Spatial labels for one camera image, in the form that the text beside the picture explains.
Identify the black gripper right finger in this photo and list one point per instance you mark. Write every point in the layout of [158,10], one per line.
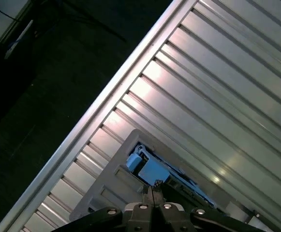
[169,217]

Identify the hard disk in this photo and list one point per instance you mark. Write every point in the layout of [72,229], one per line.
[152,170]

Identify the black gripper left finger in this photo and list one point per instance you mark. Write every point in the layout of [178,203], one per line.
[140,217]

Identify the grey parts rack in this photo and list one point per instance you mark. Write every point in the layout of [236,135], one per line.
[106,178]

